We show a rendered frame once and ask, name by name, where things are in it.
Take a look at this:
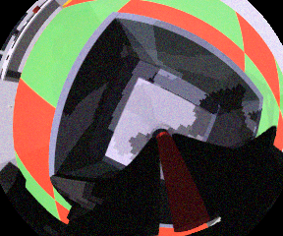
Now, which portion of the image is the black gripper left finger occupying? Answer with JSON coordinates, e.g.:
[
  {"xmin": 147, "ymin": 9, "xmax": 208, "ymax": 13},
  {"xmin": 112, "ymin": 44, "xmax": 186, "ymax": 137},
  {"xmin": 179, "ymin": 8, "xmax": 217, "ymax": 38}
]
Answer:
[{"xmin": 50, "ymin": 138, "xmax": 161, "ymax": 236}]

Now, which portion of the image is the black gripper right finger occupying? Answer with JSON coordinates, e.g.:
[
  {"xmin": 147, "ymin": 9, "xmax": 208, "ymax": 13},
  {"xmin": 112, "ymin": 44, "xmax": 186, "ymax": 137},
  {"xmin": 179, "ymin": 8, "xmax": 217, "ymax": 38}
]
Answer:
[{"xmin": 172, "ymin": 125, "xmax": 276, "ymax": 221}]

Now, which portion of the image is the dark grey open box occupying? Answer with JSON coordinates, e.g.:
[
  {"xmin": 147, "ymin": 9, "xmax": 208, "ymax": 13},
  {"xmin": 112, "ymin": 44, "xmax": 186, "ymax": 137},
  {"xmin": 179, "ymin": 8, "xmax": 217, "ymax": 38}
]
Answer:
[{"xmin": 48, "ymin": 12, "xmax": 263, "ymax": 178}]

